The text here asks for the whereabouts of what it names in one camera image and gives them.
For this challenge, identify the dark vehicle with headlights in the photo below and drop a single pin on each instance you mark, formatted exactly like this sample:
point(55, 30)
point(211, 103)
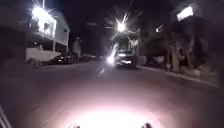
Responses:
point(126, 56)

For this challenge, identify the grey asphalt road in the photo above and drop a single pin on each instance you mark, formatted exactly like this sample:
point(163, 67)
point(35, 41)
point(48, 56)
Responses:
point(110, 93)

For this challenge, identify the street lamp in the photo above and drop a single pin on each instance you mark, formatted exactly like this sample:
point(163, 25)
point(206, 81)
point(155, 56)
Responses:
point(121, 26)

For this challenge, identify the dark parked car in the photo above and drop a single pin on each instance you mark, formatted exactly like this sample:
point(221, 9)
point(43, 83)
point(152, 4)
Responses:
point(65, 58)

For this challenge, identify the pale kerb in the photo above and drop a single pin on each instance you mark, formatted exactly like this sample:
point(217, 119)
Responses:
point(180, 76)

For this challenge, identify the row of trees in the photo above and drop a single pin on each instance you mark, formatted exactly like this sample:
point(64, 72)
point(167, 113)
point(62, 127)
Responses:
point(180, 50)

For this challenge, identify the pale building with balcony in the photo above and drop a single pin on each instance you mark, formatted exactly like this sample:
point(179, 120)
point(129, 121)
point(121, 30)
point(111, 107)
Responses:
point(50, 33)

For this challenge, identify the robot's own part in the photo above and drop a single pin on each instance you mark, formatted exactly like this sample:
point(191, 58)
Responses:
point(74, 126)
point(146, 126)

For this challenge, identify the building with lit sign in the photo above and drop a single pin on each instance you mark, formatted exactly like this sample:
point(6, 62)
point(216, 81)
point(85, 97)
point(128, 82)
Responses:
point(188, 20)

